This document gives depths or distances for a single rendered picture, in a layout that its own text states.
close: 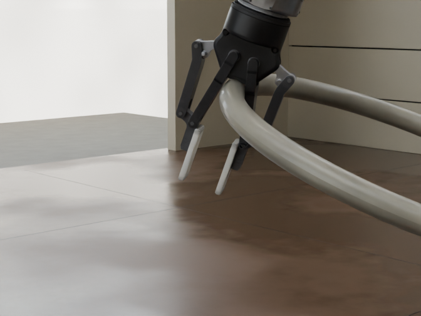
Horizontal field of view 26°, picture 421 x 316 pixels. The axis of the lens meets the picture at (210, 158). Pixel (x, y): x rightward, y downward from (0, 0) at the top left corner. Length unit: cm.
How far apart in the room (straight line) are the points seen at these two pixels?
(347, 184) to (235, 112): 17
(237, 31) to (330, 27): 854
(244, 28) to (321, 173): 25
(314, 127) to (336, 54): 84
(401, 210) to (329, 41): 875
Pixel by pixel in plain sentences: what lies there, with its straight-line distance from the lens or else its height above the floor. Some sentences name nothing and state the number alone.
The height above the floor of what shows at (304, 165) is 117.
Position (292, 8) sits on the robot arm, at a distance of 107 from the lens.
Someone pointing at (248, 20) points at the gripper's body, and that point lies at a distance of 107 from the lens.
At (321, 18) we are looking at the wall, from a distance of 969.
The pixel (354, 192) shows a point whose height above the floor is 114.
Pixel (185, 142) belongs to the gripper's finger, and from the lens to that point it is 114.
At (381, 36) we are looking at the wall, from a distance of 919.
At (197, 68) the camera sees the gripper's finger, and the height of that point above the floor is 125.
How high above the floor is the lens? 131
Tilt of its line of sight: 9 degrees down
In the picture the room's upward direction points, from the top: straight up
